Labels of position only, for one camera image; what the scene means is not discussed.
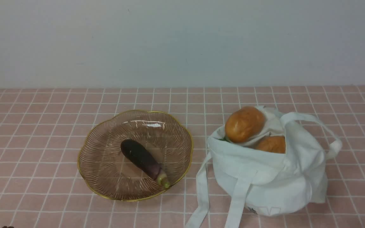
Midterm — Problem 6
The brown potato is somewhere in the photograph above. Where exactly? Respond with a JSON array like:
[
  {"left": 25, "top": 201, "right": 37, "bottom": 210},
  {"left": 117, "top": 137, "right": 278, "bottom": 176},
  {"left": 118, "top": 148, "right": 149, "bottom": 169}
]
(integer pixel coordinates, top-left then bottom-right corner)
[
  {"left": 225, "top": 106, "right": 266, "bottom": 143},
  {"left": 254, "top": 136, "right": 286, "bottom": 154}
]

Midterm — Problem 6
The white cloth bag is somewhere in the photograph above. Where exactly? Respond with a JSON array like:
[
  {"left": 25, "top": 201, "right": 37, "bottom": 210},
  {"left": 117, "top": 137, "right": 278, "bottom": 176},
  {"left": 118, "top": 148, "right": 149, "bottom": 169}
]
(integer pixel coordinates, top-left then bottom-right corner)
[{"left": 185, "top": 106, "right": 343, "bottom": 228}]

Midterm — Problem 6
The dark purple eggplant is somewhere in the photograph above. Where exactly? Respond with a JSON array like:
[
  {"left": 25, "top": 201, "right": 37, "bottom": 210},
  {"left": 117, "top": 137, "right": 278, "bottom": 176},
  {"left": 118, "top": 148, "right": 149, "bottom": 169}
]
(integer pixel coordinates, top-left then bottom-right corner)
[{"left": 120, "top": 139, "right": 171, "bottom": 189}]

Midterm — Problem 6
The gold-rimmed glass bowl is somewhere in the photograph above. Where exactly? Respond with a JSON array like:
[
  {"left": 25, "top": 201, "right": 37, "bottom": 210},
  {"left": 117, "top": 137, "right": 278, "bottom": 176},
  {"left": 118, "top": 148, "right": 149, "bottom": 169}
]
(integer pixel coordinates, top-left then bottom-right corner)
[{"left": 77, "top": 110, "right": 194, "bottom": 201}]

